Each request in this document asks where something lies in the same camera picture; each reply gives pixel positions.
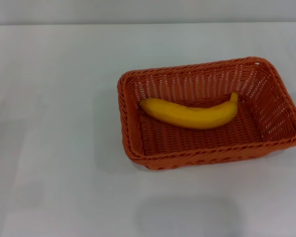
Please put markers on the yellow banana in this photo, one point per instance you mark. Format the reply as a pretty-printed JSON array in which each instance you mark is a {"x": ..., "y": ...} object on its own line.
[{"x": 192, "y": 116}]

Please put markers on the orange woven plastic basket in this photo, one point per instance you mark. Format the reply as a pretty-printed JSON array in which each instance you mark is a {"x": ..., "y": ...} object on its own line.
[{"x": 202, "y": 140}]

